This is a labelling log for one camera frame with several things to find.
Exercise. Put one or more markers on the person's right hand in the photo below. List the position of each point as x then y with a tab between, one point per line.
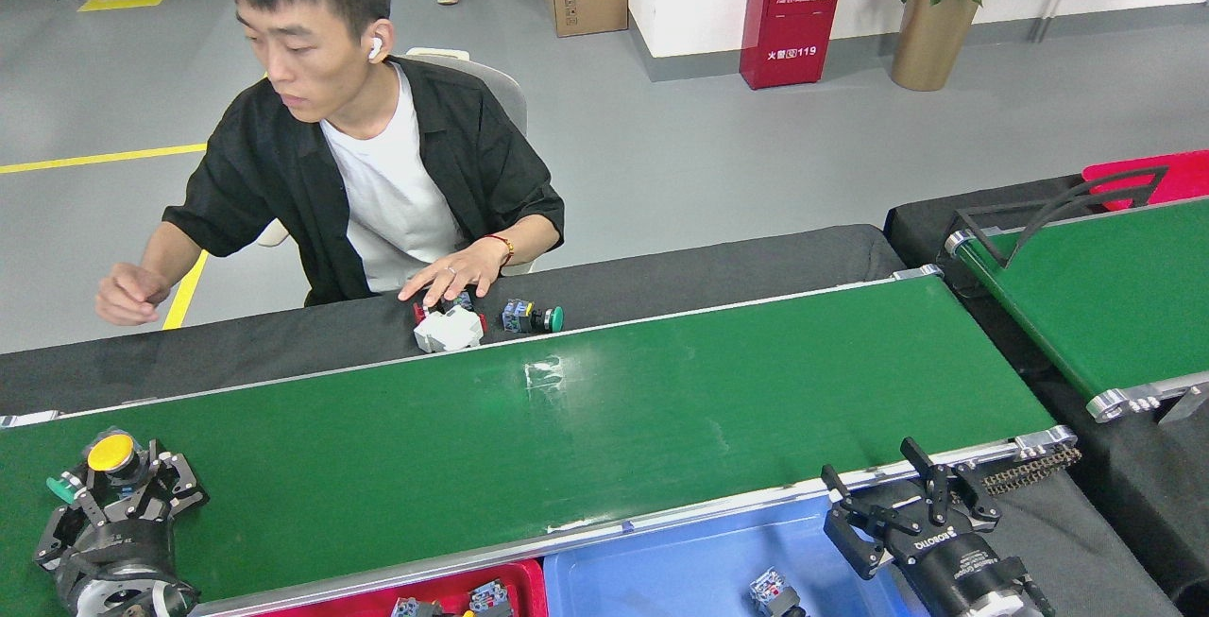
132	294

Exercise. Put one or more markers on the black cloth table cover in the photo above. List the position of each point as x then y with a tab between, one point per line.
708	267
1133	475

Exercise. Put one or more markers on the potted plant gold pot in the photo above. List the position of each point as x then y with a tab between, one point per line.
935	31

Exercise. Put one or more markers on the red fire extinguisher cabinet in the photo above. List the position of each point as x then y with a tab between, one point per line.
793	22

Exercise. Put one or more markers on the grey office chair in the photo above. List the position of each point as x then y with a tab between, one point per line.
491	88

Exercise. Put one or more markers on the red plastic bin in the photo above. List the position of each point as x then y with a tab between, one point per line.
1166	175
529	589

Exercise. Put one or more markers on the blue plastic bin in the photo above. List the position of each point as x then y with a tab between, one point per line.
661	570

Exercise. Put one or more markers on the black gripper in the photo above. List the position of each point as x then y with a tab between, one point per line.
113	551
954	570

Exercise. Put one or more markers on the person's right forearm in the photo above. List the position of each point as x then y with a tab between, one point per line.
170	253

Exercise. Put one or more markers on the person's left hand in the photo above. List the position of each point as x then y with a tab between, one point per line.
458	272

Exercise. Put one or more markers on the person's left forearm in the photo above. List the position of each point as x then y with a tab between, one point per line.
534	237

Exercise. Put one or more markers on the dark grey cloth cover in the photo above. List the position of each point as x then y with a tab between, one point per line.
1086	541

